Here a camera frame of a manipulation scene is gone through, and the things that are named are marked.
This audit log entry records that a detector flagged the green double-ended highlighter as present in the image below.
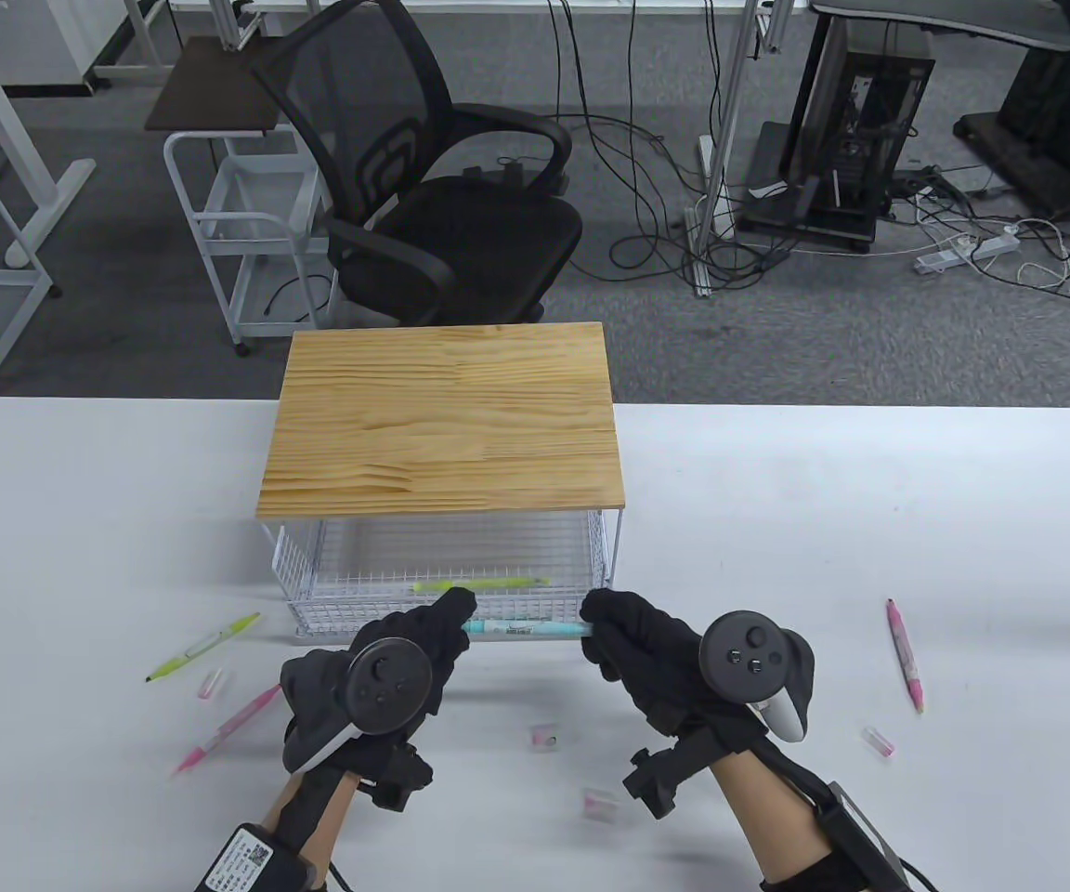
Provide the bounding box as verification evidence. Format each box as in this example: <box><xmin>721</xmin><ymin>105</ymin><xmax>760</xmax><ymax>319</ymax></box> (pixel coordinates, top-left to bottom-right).
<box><xmin>145</xmin><ymin>611</ymin><xmax>262</xmax><ymax>684</ymax></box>
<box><xmin>410</xmin><ymin>576</ymin><xmax>552</xmax><ymax>596</ymax></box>

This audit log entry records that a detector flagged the teal double-ended highlighter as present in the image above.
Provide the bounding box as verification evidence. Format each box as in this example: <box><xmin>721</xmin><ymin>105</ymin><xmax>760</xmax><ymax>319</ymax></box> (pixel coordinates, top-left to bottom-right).
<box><xmin>461</xmin><ymin>618</ymin><xmax>596</xmax><ymax>642</ymax></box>

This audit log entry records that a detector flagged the black equipment stand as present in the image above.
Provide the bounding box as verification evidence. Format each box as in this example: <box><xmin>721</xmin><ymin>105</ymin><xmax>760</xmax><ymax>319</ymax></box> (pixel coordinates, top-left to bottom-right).
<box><xmin>953</xmin><ymin>0</ymin><xmax>1070</xmax><ymax>219</ymax></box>

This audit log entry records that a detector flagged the pink double-ended highlighter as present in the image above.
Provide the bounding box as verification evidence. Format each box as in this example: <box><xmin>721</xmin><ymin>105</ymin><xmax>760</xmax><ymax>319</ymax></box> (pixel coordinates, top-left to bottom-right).
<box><xmin>173</xmin><ymin>683</ymin><xmax>283</xmax><ymax>774</ymax></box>
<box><xmin>886</xmin><ymin>599</ymin><xmax>926</xmax><ymax>714</ymax></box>

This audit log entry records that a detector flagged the aluminium desk frame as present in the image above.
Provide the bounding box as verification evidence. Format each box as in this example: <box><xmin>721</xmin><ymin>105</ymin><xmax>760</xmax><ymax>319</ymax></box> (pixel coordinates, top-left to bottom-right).
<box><xmin>94</xmin><ymin>0</ymin><xmax>262</xmax><ymax>80</ymax></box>

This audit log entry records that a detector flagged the black computer tower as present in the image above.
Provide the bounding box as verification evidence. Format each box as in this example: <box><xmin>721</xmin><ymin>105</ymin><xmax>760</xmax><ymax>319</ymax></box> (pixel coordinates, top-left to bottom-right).
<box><xmin>804</xmin><ymin>48</ymin><xmax>937</xmax><ymax>226</ymax></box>

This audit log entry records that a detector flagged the white power strip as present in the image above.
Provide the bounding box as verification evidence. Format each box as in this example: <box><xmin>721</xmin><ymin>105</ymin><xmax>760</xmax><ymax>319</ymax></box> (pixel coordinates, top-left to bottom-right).
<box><xmin>914</xmin><ymin>232</ymin><xmax>1021</xmax><ymax>275</ymax></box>

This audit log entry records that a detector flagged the aluminium profile post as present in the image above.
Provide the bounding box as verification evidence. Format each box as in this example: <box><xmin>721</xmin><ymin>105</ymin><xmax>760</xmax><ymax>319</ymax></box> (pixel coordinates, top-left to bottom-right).
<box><xmin>688</xmin><ymin>0</ymin><xmax>773</xmax><ymax>298</ymax></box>

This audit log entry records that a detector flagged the tangle of black floor cables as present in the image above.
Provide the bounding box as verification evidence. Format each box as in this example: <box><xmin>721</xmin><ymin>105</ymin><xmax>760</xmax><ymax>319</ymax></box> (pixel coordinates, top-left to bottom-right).
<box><xmin>544</xmin><ymin>0</ymin><xmax>1070</xmax><ymax>317</ymax></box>

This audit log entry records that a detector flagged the person's right forearm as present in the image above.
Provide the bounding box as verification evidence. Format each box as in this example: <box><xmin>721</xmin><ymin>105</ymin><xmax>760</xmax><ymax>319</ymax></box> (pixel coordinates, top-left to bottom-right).
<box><xmin>711</xmin><ymin>751</ymin><xmax>835</xmax><ymax>892</ymax></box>

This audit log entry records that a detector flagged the white metal cart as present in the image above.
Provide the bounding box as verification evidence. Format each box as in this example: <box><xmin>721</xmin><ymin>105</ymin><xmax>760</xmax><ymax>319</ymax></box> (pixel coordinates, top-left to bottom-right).
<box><xmin>163</xmin><ymin>130</ymin><xmax>336</xmax><ymax>359</ymax></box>

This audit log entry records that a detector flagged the grey desk top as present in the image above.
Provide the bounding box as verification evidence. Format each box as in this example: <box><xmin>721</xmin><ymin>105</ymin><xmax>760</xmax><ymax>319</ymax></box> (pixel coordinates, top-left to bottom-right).
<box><xmin>809</xmin><ymin>0</ymin><xmax>1070</xmax><ymax>52</ymax></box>

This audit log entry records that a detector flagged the white cabinet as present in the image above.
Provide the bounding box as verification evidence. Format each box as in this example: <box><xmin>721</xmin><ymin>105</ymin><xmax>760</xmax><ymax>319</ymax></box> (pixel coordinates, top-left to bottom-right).
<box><xmin>0</xmin><ymin>0</ymin><xmax>99</xmax><ymax>94</ymax></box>

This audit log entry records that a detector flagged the black grey tracker controller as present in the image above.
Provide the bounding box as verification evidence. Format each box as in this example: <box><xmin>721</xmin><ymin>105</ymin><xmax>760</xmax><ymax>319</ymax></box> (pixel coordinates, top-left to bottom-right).
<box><xmin>700</xmin><ymin>610</ymin><xmax>816</xmax><ymax>742</ymax></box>
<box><xmin>280</xmin><ymin>636</ymin><xmax>434</xmax><ymax>774</ymax></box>

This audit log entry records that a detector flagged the wooden top wire rack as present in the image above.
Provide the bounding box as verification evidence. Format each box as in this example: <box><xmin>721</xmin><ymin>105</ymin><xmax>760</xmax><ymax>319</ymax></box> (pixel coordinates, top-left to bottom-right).
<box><xmin>256</xmin><ymin>322</ymin><xmax>627</xmax><ymax>596</ymax></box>

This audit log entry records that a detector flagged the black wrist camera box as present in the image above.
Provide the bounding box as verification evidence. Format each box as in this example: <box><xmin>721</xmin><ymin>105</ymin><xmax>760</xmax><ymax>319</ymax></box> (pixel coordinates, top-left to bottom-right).
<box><xmin>758</xmin><ymin>780</ymin><xmax>909</xmax><ymax>892</ymax></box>
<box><xmin>196</xmin><ymin>822</ymin><xmax>315</xmax><ymax>892</ymax></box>

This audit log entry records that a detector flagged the person's left hand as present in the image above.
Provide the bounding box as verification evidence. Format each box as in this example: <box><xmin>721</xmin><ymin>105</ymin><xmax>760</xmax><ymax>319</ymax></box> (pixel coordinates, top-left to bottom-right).
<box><xmin>280</xmin><ymin>587</ymin><xmax>478</xmax><ymax>809</ymax></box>

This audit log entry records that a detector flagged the black mesh office chair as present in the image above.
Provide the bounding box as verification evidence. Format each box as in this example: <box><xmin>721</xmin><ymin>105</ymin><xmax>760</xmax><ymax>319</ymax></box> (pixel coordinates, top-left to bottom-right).
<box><xmin>250</xmin><ymin>0</ymin><xmax>584</xmax><ymax>328</ymax></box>

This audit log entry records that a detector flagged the person's right hand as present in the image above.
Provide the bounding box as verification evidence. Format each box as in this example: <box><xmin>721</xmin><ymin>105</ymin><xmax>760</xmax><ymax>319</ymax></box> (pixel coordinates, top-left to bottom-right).
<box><xmin>580</xmin><ymin>588</ymin><xmax>816</xmax><ymax>819</ymax></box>

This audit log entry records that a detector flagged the person's left forearm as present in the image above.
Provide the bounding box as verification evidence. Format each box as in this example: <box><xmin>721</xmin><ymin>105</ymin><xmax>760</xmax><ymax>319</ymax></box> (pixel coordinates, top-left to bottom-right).
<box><xmin>256</xmin><ymin>769</ymin><xmax>359</xmax><ymax>870</ymax></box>

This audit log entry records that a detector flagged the brown side table top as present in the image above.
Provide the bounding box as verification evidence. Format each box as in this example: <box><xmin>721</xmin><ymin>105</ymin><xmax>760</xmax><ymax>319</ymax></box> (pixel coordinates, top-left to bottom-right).
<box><xmin>145</xmin><ymin>37</ymin><xmax>299</xmax><ymax>133</ymax></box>

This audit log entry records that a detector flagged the white wire basket drawer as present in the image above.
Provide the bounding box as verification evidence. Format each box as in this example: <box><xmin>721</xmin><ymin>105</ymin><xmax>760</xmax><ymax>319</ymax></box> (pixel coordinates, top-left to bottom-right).
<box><xmin>272</xmin><ymin>514</ymin><xmax>612</xmax><ymax>644</ymax></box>

